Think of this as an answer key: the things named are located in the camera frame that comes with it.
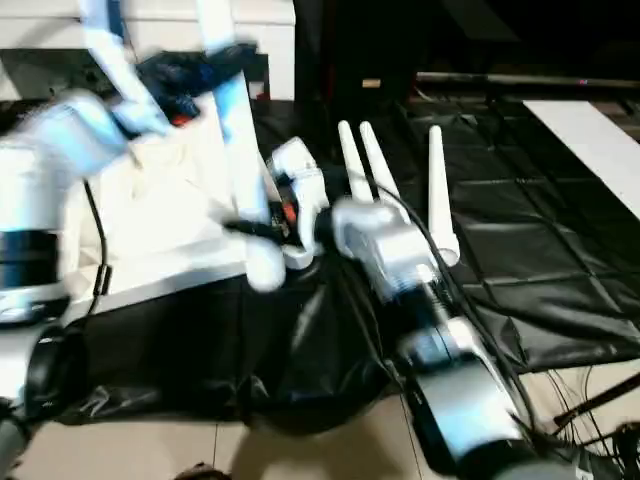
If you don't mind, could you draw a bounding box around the white plastic table leg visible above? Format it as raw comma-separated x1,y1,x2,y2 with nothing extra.
427,124,462,268
336,120,377,207
359,120,403,203
194,0,288,294

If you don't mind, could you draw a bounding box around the white plastic table top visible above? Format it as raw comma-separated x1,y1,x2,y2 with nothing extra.
55,98,323,303

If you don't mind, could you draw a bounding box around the white cabinet with glass doors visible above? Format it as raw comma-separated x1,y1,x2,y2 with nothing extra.
0,0,298,103

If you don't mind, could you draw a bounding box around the black plastic mat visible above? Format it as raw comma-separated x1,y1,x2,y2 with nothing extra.
0,95,640,436

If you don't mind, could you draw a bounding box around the white board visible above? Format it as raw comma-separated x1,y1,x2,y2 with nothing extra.
521,99,640,218

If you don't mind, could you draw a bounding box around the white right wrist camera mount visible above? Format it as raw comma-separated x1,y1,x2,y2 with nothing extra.
266,136,331,273

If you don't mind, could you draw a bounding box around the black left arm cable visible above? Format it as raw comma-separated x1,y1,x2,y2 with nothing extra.
82,180,113,321

